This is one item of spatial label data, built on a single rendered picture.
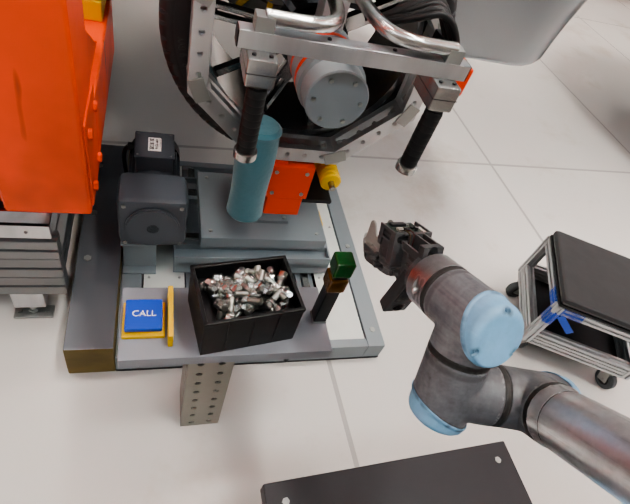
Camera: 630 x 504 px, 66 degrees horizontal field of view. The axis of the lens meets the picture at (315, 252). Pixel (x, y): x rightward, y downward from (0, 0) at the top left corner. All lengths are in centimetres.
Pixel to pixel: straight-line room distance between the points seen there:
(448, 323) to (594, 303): 113
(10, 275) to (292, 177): 76
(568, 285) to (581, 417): 110
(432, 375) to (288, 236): 93
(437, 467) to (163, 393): 75
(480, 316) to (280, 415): 92
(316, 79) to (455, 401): 60
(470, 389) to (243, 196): 66
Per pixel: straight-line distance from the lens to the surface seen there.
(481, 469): 127
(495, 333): 66
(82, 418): 144
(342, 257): 93
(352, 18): 118
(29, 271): 143
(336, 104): 97
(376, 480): 115
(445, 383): 70
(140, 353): 100
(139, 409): 144
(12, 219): 132
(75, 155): 101
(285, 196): 130
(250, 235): 151
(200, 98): 110
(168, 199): 132
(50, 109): 96
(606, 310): 178
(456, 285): 68
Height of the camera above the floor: 133
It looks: 47 degrees down
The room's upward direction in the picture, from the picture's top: 21 degrees clockwise
